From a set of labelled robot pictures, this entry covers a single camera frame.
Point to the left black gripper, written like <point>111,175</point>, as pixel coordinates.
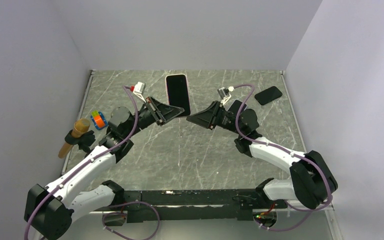
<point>163,112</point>

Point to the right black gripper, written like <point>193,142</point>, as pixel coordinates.
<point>208,118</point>

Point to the white phone case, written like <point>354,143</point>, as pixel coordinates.
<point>166,89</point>

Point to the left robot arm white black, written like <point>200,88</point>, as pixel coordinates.
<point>51,210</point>

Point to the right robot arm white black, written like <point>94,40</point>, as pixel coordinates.
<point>310,180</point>

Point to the phone in lilac case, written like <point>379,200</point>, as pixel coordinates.
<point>234,108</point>

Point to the orange blue toy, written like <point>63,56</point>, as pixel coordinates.
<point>98,119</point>

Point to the wooden mallet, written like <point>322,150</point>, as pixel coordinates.
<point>80,127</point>

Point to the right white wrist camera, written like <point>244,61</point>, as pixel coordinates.
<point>225,94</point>

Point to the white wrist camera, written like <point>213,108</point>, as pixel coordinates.
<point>225,94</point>
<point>138,89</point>

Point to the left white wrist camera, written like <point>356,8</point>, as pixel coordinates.
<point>138,89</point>

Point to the black base frame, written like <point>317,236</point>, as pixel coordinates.
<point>207,204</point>

